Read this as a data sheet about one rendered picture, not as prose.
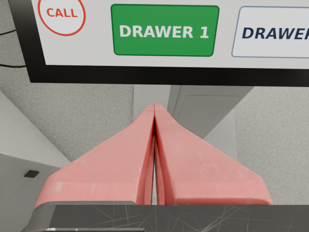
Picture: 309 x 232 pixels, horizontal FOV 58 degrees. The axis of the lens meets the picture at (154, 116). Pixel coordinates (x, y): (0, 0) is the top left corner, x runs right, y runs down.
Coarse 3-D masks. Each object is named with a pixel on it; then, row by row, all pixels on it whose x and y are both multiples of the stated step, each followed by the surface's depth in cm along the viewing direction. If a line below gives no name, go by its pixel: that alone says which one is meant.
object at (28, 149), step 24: (0, 96) 110; (0, 120) 76; (24, 120) 109; (0, 144) 59; (24, 144) 76; (48, 144) 107; (0, 168) 59; (24, 168) 68; (48, 168) 81; (0, 192) 67; (24, 192) 80; (0, 216) 79; (24, 216) 97
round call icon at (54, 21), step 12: (36, 0) 24; (48, 0) 24; (60, 0) 24; (72, 0) 24; (84, 0) 24; (36, 12) 24; (48, 12) 24; (60, 12) 24; (72, 12) 24; (84, 12) 24; (48, 24) 25; (60, 24) 25; (72, 24) 25; (84, 24) 25; (48, 36) 25; (60, 36) 25; (72, 36) 25; (84, 36) 25
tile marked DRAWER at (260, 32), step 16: (240, 16) 24; (256, 16) 24; (272, 16) 24; (288, 16) 24; (304, 16) 24; (240, 32) 25; (256, 32) 25; (272, 32) 25; (288, 32) 25; (304, 32) 25; (240, 48) 26; (256, 48) 26; (272, 48) 26; (288, 48) 26; (304, 48) 26
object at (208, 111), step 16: (144, 96) 126; (160, 96) 125; (176, 96) 67; (192, 96) 64; (208, 96) 64; (224, 96) 64; (240, 96) 64; (176, 112) 78; (192, 112) 78; (208, 112) 78; (224, 112) 78; (192, 128) 98; (208, 128) 98; (224, 128) 122; (224, 144) 120
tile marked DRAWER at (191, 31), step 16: (112, 16) 24; (128, 16) 24; (144, 16) 24; (160, 16) 24; (176, 16) 24; (192, 16) 24; (208, 16) 24; (112, 32) 25; (128, 32) 25; (144, 32) 25; (160, 32) 25; (176, 32) 25; (192, 32) 25; (208, 32) 25; (128, 48) 26; (144, 48) 26; (160, 48) 26; (176, 48) 26; (192, 48) 26; (208, 48) 26
